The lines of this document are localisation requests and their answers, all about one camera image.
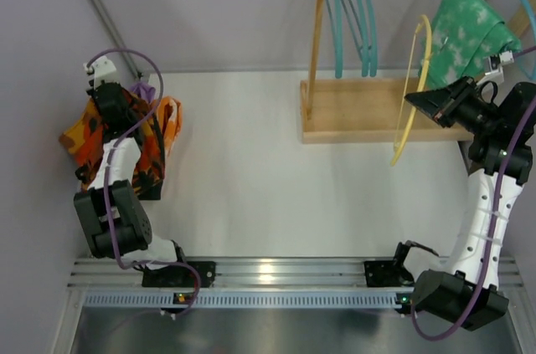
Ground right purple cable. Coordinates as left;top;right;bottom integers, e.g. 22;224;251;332
410;46;536;341

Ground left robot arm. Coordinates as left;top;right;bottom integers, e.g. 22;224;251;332
74;81;185;270

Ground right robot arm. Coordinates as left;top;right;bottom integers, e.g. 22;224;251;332
398;76;535;341

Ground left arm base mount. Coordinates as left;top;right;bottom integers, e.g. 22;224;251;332
142;260;216;288

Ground orange camouflage trousers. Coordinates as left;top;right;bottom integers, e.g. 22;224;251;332
59;90;166;201

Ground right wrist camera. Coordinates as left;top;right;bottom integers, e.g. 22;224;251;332
477;50;514;86

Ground empty teal hanger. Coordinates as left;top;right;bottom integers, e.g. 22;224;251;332
348;0;370;76
326;0;343;79

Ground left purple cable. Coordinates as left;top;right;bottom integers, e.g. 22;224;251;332
85;48;203;316

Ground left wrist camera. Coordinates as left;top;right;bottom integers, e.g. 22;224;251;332
85;55;120;89

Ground grey slotted cable duct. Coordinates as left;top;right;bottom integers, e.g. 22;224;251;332
84;290;410;310

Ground green trousers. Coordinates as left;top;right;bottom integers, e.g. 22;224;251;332
425;0;522;90

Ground purple trousers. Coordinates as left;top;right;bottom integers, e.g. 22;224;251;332
128;81;156;104

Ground aluminium mounting rail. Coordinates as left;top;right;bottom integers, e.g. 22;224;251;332
69;256;524;289

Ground wooden clothes rack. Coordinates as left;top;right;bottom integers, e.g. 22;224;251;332
300;0;472;144

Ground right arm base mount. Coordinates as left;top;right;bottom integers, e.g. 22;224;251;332
363;259;415;288

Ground yellow hanger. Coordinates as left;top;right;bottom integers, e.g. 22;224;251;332
390;14;433;167

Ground purple cable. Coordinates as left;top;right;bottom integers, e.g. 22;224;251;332
410;46;536;341
85;48;203;316

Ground aluminium corner frame post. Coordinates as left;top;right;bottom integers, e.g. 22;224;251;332
58;0;146;81

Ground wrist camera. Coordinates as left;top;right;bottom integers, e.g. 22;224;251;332
85;55;120;89
477;50;514;86

